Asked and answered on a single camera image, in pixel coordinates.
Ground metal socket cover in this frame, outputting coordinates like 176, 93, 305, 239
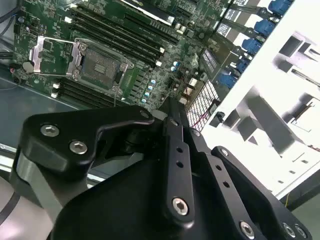
28, 34, 85, 77

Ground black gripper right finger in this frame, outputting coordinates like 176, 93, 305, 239
176, 101, 313, 240

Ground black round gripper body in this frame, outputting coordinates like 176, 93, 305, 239
51, 124, 241, 240

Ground wire locking lever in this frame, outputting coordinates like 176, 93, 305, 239
112, 72, 121, 108

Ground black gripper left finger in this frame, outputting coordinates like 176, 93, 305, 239
9, 96, 197, 225

